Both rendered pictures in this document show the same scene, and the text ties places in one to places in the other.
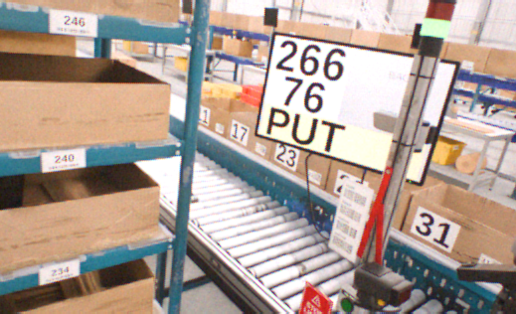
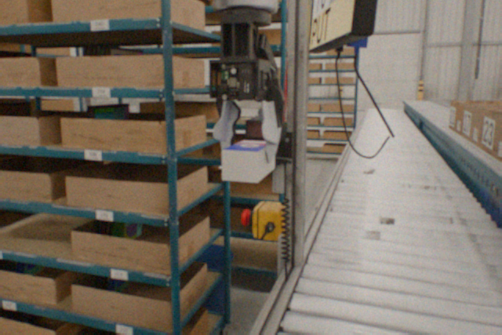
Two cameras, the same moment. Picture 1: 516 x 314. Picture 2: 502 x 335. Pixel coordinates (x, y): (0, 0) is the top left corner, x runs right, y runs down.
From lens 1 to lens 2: 1.13 m
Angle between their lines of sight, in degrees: 58
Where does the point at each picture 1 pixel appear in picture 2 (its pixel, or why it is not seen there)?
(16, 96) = not seen: outside the picture
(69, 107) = (109, 1)
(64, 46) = (273, 39)
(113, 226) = (136, 78)
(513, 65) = not seen: outside the picture
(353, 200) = not seen: hidden behind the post
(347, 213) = not seen: hidden behind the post
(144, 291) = (154, 131)
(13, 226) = (92, 66)
